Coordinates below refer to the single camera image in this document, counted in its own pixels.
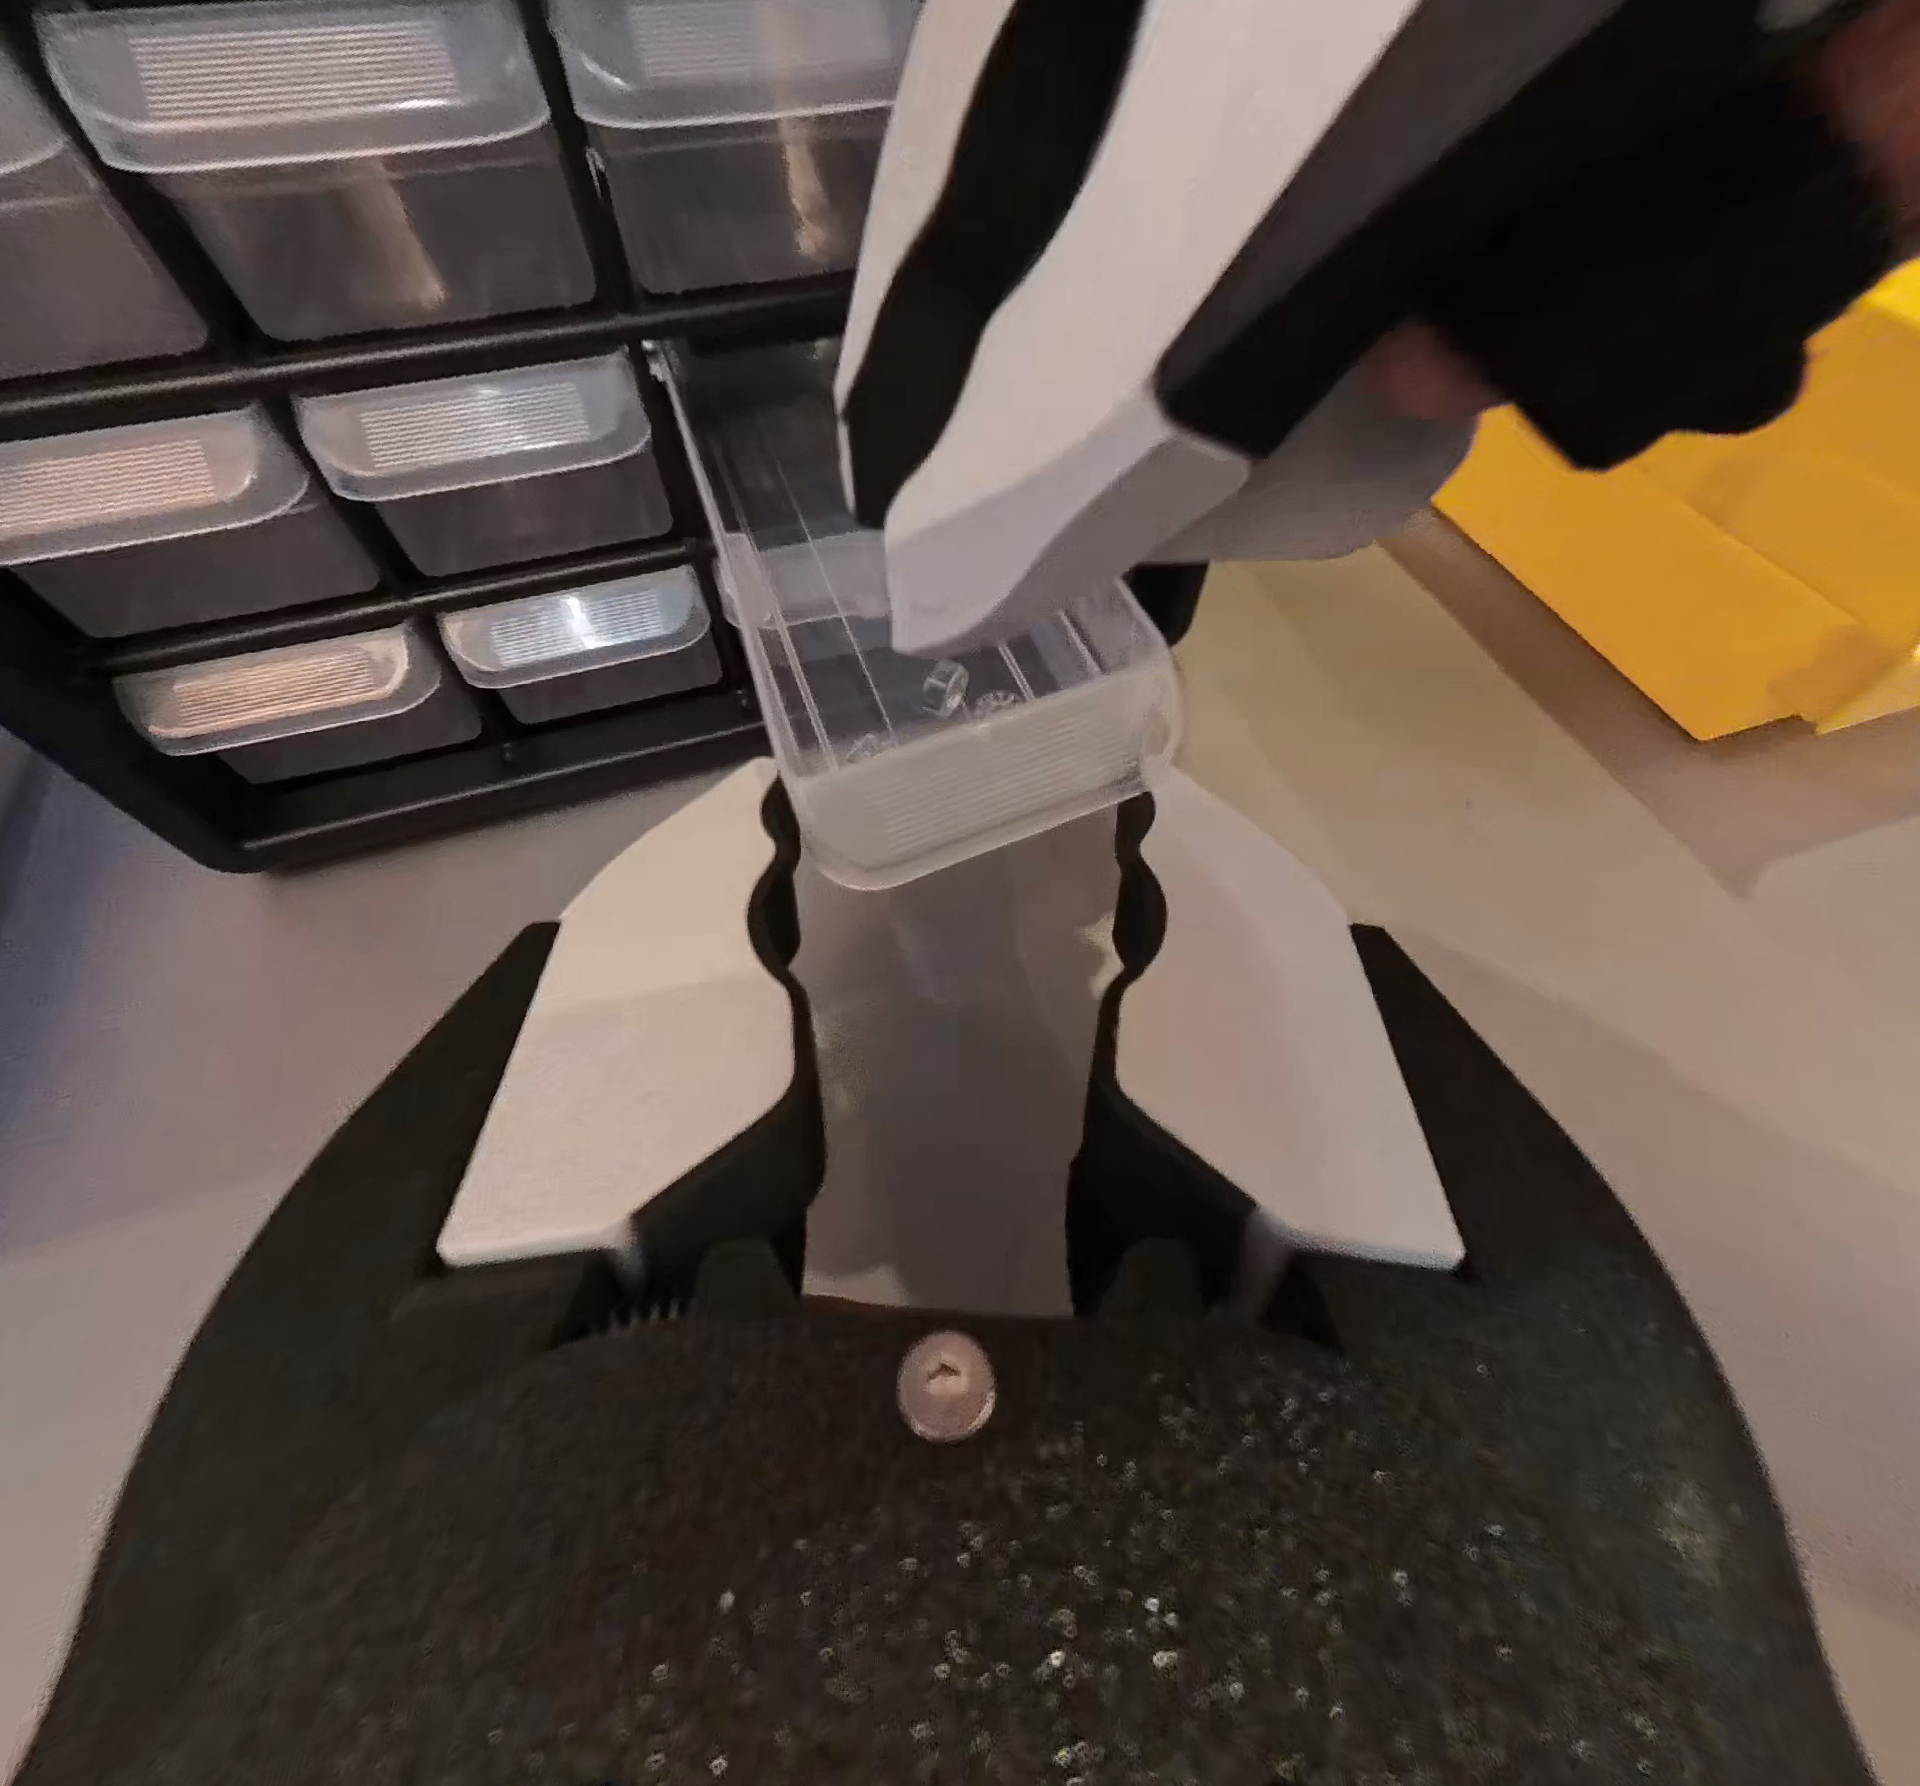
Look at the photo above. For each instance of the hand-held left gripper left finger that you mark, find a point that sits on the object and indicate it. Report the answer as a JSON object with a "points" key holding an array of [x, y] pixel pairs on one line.
{"points": [[630, 1066]]}

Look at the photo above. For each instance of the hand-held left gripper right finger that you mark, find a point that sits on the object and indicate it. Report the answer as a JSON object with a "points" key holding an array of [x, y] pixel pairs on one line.
{"points": [[1291, 1066]]}

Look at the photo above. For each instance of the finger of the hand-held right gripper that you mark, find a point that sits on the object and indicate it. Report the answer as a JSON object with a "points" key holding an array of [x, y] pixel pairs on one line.
{"points": [[931, 91], [1200, 168]]}

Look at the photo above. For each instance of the yellow plastic bin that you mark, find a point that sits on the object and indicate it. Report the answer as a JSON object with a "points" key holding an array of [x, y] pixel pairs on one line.
{"points": [[1697, 572]]}

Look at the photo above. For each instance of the clear plastic drawer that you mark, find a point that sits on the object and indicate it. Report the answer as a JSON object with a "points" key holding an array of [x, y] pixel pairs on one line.
{"points": [[990, 780]]}

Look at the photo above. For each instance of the small clear plastic piece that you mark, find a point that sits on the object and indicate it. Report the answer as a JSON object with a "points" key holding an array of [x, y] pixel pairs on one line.
{"points": [[944, 692]]}

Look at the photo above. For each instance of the black drawer cabinet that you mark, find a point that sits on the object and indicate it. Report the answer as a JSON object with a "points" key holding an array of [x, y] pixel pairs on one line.
{"points": [[452, 369]]}

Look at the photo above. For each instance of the person's right hand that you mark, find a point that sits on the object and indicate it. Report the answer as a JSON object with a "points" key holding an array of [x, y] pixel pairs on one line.
{"points": [[1433, 378]]}

